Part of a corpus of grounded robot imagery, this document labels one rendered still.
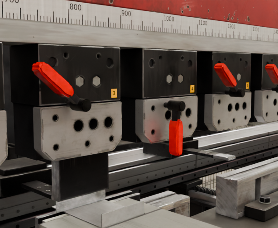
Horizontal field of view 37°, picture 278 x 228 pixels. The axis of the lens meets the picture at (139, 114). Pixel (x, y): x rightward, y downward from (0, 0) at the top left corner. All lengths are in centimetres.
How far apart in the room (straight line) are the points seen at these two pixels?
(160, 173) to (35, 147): 64
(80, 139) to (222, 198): 51
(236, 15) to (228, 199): 43
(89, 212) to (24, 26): 30
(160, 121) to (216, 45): 22
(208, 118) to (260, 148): 78
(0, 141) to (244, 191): 65
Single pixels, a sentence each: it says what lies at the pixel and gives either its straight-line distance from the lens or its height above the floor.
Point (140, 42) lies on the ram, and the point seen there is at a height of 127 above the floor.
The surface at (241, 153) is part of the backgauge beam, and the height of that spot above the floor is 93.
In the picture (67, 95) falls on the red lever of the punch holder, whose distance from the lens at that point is 57.
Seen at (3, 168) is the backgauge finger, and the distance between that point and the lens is 86.
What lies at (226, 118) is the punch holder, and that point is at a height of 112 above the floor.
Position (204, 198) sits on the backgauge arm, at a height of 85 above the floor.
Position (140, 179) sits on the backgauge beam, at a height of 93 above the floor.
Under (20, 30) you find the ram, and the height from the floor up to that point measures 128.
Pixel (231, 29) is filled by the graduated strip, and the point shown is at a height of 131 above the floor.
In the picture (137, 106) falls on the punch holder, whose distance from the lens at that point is 72.
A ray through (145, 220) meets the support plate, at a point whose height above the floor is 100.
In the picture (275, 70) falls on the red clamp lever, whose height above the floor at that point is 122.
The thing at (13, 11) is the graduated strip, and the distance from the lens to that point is 58.
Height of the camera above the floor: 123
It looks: 6 degrees down
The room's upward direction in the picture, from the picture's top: straight up
